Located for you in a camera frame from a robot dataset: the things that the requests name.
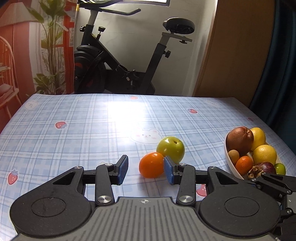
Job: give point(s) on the orange tangerine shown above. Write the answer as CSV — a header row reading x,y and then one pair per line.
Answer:
x,y
244,165
151,165

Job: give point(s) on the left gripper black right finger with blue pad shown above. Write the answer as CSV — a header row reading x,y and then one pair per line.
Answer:
x,y
187,177

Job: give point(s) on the dark teal curtain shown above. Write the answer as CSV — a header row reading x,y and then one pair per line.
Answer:
x,y
274,98

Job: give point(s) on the purple mangosteen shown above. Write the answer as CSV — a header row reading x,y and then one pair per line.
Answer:
x,y
257,170

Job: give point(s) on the small tan longan fruit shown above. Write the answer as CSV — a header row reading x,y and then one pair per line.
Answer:
x,y
234,156

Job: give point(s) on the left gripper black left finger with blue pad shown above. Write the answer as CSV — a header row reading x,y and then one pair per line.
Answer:
x,y
103,177

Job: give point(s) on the red plant wall poster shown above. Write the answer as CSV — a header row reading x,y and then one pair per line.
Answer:
x,y
37,51

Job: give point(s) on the blue plaid tablecloth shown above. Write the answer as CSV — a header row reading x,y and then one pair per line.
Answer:
x,y
50,134

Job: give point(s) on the brown wooden door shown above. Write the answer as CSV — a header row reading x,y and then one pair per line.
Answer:
x,y
236,50

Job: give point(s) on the brown red apple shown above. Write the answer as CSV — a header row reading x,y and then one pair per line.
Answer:
x,y
240,139

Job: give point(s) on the large yellow lemon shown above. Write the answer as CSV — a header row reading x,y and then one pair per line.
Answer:
x,y
264,153

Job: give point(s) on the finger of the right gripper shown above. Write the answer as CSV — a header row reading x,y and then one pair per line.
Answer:
x,y
287,182
278,193

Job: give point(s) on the green apple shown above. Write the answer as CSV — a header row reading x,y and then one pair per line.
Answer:
x,y
280,169
171,147

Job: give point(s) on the black exercise bike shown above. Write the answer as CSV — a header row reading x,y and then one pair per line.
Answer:
x,y
97,70

